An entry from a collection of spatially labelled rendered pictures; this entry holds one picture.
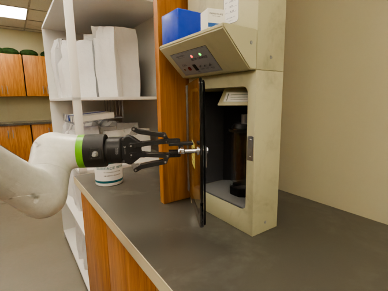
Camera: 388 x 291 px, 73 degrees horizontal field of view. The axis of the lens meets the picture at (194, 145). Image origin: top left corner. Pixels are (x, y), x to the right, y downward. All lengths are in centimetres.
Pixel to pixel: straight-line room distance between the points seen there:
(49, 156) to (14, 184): 13
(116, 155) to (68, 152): 12
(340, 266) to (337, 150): 47
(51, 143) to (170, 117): 43
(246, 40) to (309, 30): 50
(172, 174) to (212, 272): 46
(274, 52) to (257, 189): 38
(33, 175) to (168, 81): 55
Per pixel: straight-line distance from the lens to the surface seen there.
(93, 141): 74
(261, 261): 73
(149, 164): 76
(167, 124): 98
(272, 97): 78
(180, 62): 89
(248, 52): 71
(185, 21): 86
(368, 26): 107
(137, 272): 92
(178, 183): 105
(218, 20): 77
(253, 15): 76
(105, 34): 190
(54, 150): 75
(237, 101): 81
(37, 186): 67
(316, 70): 113
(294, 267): 73
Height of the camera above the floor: 134
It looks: 10 degrees down
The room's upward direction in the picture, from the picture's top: 1 degrees counter-clockwise
